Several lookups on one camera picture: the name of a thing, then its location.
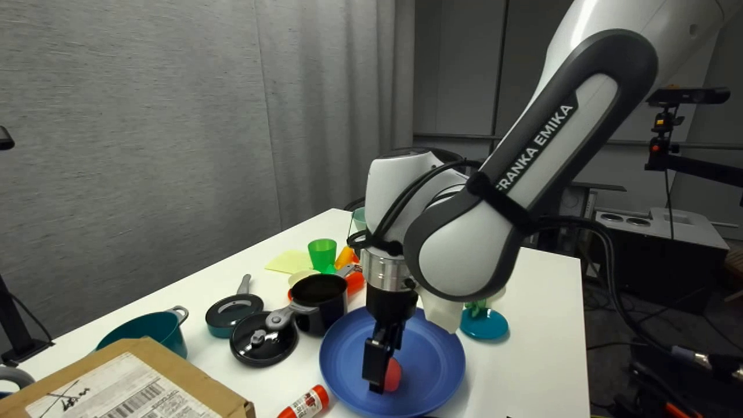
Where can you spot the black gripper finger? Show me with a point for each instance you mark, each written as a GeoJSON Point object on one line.
{"type": "Point", "coordinates": [378, 363]}

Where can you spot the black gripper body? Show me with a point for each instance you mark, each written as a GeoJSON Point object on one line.
{"type": "Point", "coordinates": [390, 314]}

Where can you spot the blue plate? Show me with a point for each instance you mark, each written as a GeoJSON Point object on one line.
{"type": "Point", "coordinates": [432, 368]}

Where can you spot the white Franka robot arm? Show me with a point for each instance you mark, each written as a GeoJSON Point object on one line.
{"type": "Point", "coordinates": [558, 139]}

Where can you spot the small teal plate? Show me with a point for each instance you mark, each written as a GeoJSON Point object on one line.
{"type": "Point", "coordinates": [489, 325]}

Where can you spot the yellow translucent plate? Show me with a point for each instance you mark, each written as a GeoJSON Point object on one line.
{"type": "Point", "coordinates": [287, 263]}

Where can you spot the black pot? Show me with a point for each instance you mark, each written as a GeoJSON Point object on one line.
{"type": "Point", "coordinates": [320, 304]}

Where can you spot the yellow toy piece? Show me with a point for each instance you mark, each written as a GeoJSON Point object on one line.
{"type": "Point", "coordinates": [344, 257]}

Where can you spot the red white glue stick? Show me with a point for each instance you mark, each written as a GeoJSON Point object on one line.
{"type": "Point", "coordinates": [307, 402]}

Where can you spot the green translucent cup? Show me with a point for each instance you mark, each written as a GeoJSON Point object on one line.
{"type": "Point", "coordinates": [322, 253]}

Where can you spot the black frying pan with lid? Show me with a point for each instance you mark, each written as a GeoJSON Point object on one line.
{"type": "Point", "coordinates": [260, 342]}

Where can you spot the small dark teal pan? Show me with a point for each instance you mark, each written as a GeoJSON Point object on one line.
{"type": "Point", "coordinates": [231, 314]}

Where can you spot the teal pot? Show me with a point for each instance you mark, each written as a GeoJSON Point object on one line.
{"type": "Point", "coordinates": [151, 328]}

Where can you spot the cardboard box with label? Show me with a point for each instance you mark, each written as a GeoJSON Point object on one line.
{"type": "Point", "coordinates": [118, 383]}

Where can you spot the white box device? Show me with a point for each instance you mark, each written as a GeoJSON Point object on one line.
{"type": "Point", "coordinates": [659, 226]}

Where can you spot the black case with orange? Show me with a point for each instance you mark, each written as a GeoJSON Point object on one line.
{"type": "Point", "coordinates": [682, 396]}

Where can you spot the black camera bar on mount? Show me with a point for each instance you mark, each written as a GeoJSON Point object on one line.
{"type": "Point", "coordinates": [685, 96]}

